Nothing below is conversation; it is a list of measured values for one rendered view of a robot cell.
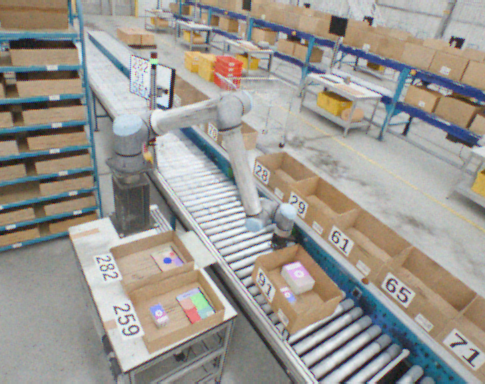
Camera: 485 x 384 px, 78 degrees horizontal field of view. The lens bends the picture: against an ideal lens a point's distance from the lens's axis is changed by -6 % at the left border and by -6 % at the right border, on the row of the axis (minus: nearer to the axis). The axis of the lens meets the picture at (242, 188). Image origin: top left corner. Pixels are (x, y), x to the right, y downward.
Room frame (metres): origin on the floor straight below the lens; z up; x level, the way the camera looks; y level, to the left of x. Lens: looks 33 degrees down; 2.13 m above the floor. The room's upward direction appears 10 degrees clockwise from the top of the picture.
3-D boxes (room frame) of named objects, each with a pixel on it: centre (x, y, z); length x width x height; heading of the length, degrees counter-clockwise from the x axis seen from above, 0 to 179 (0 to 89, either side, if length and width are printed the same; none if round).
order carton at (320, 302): (1.15, -0.36, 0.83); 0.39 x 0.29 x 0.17; 33
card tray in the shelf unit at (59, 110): (2.10, 1.49, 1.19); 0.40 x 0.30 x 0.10; 128
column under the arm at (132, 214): (1.53, 0.66, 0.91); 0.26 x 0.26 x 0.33; 41
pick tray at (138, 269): (1.18, 0.42, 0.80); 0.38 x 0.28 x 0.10; 130
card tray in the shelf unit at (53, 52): (2.09, 1.48, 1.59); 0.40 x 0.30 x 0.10; 128
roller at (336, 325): (0.99, -0.56, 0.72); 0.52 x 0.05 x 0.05; 128
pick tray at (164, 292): (0.92, 0.21, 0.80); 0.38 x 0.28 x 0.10; 128
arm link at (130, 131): (1.54, 0.65, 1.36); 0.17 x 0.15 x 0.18; 159
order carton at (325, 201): (1.76, -0.54, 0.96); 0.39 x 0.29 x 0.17; 38
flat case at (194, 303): (0.98, 0.13, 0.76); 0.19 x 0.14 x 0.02; 41
